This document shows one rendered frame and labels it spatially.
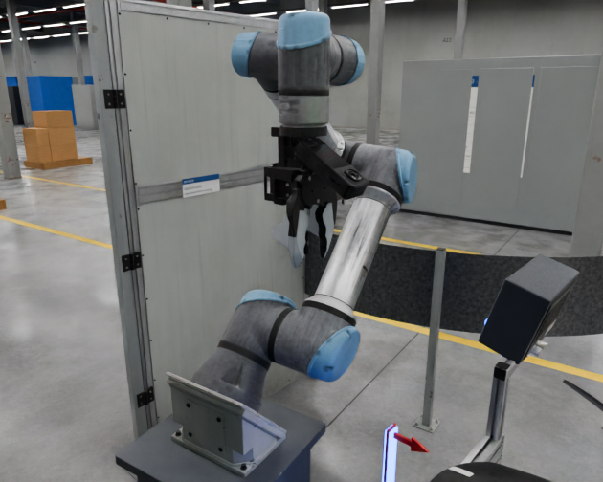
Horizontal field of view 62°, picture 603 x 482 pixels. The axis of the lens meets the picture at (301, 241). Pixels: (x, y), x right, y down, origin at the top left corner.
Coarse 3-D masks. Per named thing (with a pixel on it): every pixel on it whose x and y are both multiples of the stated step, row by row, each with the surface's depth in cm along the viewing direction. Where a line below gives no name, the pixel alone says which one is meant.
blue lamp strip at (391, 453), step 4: (396, 428) 76; (392, 432) 76; (392, 436) 76; (392, 440) 76; (396, 440) 77; (392, 444) 76; (392, 448) 77; (388, 452) 76; (392, 452) 77; (388, 456) 76; (392, 456) 77; (388, 460) 77; (392, 460) 78; (388, 464) 77; (392, 464) 78; (388, 468) 77; (392, 468) 78; (388, 472) 77; (392, 472) 78; (388, 476) 77; (392, 476) 79; (388, 480) 78; (392, 480) 79
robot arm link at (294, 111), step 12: (288, 96) 76; (300, 96) 77; (312, 96) 77; (324, 96) 75; (288, 108) 71; (300, 108) 70; (312, 108) 71; (324, 108) 72; (288, 120) 72; (300, 120) 71; (312, 120) 71; (324, 120) 72
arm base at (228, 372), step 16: (224, 352) 99; (240, 352) 98; (208, 368) 97; (224, 368) 96; (240, 368) 97; (256, 368) 98; (208, 384) 94; (224, 384) 94; (240, 384) 95; (256, 384) 97; (240, 400) 94; (256, 400) 96
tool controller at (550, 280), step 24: (528, 264) 128; (552, 264) 131; (504, 288) 119; (528, 288) 116; (552, 288) 119; (504, 312) 120; (528, 312) 116; (552, 312) 119; (480, 336) 126; (504, 336) 121; (528, 336) 117
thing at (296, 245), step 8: (304, 216) 75; (280, 224) 77; (288, 224) 76; (304, 224) 75; (272, 232) 79; (280, 232) 77; (304, 232) 76; (280, 240) 77; (288, 240) 75; (296, 240) 75; (304, 240) 76; (288, 248) 76; (296, 248) 75; (296, 256) 76; (296, 264) 77
